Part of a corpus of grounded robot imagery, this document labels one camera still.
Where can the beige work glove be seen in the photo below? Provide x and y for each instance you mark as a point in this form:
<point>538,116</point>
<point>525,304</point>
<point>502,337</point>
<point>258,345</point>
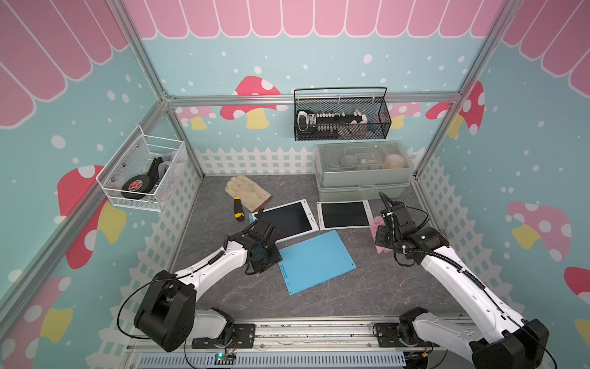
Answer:
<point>252,195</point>

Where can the blue drawing tablet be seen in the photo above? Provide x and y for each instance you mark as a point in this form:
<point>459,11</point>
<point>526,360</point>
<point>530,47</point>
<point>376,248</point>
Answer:
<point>315,261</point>
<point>291,220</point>

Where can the blue front drawing tablet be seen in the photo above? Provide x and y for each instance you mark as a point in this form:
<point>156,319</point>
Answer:
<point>315,261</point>

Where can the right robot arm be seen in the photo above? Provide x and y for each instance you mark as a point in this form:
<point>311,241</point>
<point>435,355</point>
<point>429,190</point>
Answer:
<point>501,338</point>

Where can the black tape roll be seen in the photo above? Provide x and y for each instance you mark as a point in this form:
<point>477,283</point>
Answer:
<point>137,187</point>

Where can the small green circuit board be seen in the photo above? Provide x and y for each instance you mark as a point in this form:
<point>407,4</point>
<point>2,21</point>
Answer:
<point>224,359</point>

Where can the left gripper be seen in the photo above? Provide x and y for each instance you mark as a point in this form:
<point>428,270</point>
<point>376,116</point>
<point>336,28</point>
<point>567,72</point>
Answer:
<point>276,257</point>

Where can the green plastic storage box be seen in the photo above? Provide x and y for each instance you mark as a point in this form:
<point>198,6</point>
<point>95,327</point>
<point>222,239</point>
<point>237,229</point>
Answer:
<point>361,171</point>

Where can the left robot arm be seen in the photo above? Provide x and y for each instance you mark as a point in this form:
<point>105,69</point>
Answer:
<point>167,314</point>

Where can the yellow black utility knife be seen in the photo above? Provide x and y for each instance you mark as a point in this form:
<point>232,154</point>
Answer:
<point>238,209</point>

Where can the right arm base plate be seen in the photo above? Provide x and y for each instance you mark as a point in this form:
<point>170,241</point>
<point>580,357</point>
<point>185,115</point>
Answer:
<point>388,335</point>

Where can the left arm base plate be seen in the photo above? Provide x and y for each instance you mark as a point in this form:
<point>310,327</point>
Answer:
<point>241,336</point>

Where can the white drawing tablet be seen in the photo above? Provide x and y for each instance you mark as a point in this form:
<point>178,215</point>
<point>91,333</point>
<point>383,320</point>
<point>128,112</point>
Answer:
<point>344,215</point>

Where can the white items in basket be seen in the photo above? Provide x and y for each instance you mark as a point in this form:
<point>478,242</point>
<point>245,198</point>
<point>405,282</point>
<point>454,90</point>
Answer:
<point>325,123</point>

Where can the clear wall bin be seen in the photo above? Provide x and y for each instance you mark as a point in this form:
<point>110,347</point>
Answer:
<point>163,159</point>

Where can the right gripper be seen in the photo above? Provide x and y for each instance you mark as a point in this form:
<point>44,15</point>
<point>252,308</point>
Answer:
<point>379,237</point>

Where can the pink cleaning cloth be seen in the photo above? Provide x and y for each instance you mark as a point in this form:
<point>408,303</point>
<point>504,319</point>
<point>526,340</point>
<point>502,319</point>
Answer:
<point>378,222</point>

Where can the black wire mesh basket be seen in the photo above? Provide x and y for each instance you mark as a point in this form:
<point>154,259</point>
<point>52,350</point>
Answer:
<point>370,101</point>

